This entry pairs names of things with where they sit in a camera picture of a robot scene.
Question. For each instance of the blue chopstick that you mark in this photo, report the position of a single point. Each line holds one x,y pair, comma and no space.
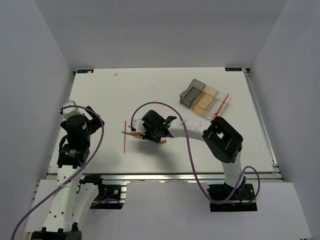
130,134

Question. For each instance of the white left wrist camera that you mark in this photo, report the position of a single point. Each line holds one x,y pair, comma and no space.
69,109

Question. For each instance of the clear plastic container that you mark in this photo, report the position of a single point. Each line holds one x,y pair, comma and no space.
209,112

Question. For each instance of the orange chopstick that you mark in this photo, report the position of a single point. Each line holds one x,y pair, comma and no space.
125,135

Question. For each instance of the blue corner label sticker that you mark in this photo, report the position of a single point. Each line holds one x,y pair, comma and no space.
85,71
233,69

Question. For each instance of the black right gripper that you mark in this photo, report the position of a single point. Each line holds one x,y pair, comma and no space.
146,137

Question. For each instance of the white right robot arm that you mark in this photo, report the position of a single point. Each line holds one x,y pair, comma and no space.
224,142

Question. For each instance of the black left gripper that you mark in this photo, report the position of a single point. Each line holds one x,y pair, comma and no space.
94,123

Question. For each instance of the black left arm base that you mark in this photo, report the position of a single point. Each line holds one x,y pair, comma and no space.
109,195

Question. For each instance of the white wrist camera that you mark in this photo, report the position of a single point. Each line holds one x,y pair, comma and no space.
138,126
69,109

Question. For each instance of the amber plastic container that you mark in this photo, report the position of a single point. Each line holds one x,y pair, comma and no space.
201,104

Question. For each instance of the smoky grey plastic container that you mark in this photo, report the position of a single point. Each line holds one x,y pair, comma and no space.
194,89

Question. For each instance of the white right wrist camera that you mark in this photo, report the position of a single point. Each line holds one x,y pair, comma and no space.
138,126

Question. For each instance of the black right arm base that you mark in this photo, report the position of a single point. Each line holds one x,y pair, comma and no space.
239,202

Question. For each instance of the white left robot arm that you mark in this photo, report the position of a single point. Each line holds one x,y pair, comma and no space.
70,202

